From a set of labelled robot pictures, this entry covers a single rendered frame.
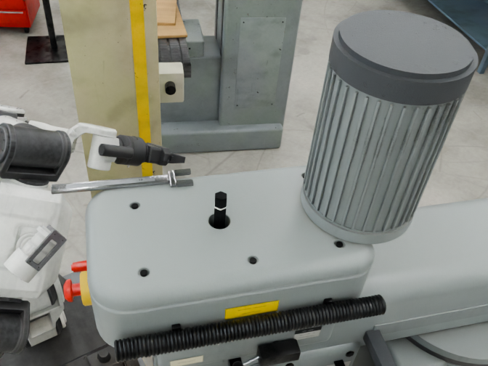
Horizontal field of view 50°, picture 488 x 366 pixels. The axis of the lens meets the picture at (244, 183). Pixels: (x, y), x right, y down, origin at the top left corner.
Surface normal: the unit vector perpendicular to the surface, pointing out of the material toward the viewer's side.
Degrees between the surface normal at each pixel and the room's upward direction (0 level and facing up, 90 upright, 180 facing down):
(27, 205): 57
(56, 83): 0
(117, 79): 90
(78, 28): 90
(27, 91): 0
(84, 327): 0
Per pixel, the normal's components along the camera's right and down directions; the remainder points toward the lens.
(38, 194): 0.51, -0.57
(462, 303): 0.24, 0.67
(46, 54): 0.07, -0.74
